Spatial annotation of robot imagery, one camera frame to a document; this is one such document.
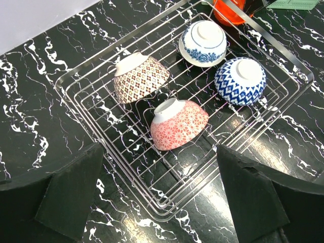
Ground black marble pattern mat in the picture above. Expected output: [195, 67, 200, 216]
[1, 1, 323, 242]

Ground plain orange bowl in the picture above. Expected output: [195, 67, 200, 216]
[213, 0, 254, 26]

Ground red patterned ceramic bowl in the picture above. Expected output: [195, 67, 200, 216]
[114, 52, 170, 104]

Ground metal wire dish rack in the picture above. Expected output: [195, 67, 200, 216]
[55, 1, 314, 222]

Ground green plastic file organizer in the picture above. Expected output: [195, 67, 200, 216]
[266, 0, 320, 11]

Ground blue zigzag pattern bowl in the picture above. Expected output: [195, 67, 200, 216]
[214, 57, 267, 106]

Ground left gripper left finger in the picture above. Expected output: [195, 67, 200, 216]
[1, 143, 103, 242]

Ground blue orange ceramic bowl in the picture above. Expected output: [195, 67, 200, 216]
[178, 20, 227, 67]

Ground pink floral pattern bowl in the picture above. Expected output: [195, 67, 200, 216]
[150, 98, 209, 151]

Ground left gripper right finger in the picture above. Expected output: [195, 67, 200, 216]
[217, 145, 323, 242]

